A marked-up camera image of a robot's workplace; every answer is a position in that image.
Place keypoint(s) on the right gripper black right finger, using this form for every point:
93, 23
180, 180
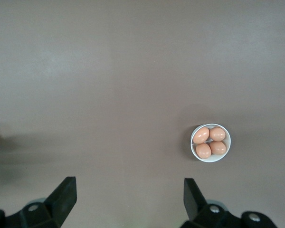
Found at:
197, 209

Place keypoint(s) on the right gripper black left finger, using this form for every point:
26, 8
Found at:
59, 204

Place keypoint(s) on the brown egg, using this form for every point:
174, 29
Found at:
217, 134
201, 135
218, 147
203, 150

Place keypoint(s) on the white round bowl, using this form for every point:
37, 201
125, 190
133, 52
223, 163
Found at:
211, 159

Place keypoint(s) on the brown table cover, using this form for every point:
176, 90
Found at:
133, 71

